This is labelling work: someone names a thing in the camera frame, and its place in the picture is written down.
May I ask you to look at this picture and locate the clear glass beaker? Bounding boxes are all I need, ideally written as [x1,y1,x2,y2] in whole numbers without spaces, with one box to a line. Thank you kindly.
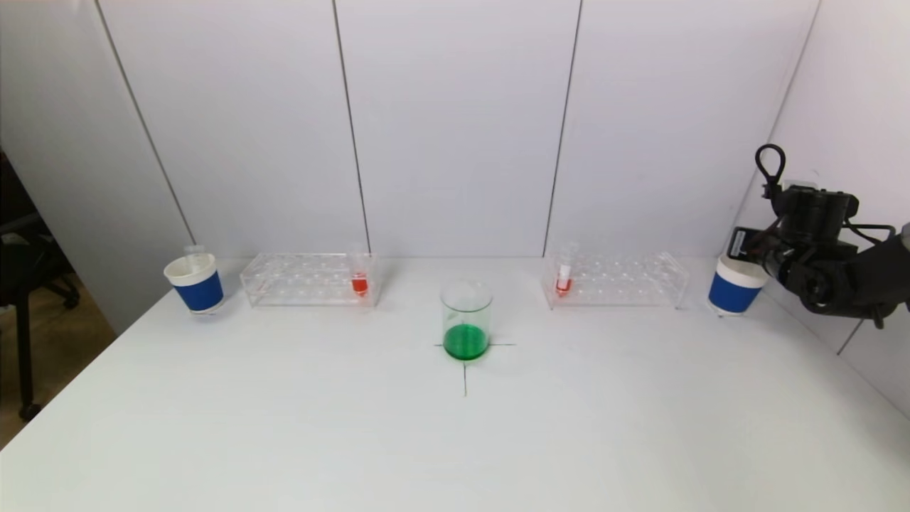
[440,280,493,362]

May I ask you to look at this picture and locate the red liquid test tube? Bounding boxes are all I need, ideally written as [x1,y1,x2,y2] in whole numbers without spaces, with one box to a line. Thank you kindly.
[348,245,371,299]

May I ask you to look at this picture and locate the red liquid tube white label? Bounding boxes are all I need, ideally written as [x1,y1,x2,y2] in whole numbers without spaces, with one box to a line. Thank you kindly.
[555,242,578,298]

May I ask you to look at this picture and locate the clear acrylic test tube rack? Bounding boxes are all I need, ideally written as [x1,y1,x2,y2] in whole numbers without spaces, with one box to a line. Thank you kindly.
[541,249,689,311]
[240,253,379,309]

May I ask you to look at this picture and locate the white paper cup blue sleeve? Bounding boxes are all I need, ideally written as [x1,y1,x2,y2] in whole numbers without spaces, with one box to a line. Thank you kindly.
[706,255,770,318]
[164,253,226,315]

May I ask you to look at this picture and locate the black office chair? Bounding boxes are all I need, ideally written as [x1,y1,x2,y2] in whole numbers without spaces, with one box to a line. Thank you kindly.
[0,149,81,424]

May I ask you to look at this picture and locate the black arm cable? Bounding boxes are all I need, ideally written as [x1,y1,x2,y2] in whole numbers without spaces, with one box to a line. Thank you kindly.
[754,143,898,250]

